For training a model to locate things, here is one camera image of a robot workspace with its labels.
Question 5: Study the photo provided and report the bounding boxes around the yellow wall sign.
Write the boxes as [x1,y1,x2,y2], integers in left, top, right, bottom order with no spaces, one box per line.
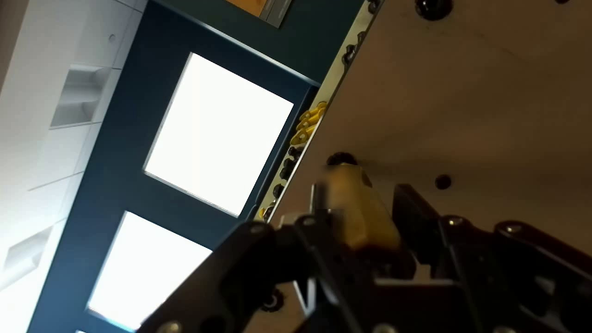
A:
[228,0,293,28]

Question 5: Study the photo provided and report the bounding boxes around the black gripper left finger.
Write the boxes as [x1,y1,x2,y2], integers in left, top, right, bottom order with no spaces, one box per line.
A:
[137,216,378,333]

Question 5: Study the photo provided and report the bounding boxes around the foosball table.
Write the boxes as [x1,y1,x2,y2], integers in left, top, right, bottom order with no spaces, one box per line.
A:
[248,0,592,333]

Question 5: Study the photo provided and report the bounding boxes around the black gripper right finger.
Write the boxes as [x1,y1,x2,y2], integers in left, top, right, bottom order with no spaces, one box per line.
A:
[392,185,592,333]

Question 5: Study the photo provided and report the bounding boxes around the rod with five yellow players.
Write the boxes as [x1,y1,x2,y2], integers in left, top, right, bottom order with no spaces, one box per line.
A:
[291,102,328,146]

